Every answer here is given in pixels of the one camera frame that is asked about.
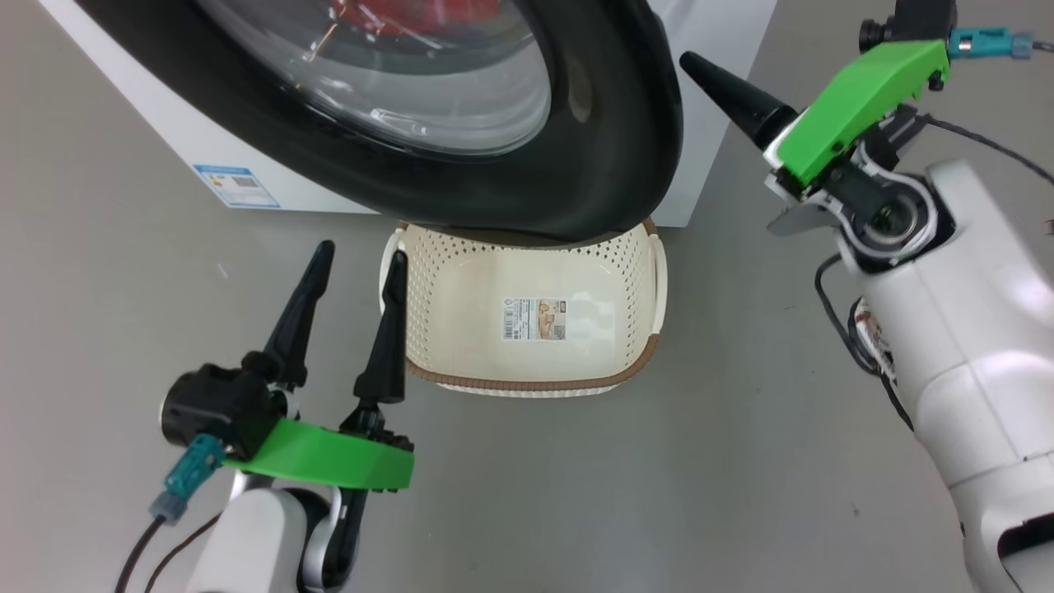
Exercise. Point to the teal right camera connector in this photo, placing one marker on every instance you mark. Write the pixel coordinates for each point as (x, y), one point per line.
(984, 41)

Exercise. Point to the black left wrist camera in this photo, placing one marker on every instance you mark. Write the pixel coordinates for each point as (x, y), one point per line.
(214, 408)

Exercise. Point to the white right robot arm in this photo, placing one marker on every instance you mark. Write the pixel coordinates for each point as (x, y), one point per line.
(963, 329)

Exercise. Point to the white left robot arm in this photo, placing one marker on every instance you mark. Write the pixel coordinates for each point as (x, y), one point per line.
(247, 543)

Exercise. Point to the cream perforated laundry basket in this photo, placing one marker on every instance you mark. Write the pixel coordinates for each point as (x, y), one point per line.
(461, 329)

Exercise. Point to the red clothes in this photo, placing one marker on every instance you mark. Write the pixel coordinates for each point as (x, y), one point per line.
(395, 15)

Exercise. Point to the teal camera connector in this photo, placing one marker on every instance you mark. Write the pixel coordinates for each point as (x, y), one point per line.
(984, 41)
(188, 478)

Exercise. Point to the white washing machine body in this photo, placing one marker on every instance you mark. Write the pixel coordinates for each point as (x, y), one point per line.
(712, 185)

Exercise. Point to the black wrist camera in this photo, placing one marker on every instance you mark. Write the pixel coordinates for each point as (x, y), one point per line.
(914, 18)
(214, 408)

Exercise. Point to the black round washer door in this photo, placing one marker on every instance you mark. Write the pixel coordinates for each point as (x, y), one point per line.
(601, 123)

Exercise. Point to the blue energy label sticker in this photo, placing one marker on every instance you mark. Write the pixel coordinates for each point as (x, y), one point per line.
(237, 186)

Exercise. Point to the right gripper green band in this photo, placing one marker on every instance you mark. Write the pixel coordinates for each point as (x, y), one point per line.
(856, 99)

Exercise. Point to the teal left camera connector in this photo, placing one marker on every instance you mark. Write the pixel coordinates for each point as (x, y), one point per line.
(188, 478)

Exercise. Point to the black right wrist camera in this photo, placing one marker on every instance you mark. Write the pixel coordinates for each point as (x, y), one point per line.
(914, 18)

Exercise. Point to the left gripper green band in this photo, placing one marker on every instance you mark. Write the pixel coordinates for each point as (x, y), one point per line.
(329, 457)

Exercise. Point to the paper label in basket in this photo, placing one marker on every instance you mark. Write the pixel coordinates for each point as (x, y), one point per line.
(533, 319)

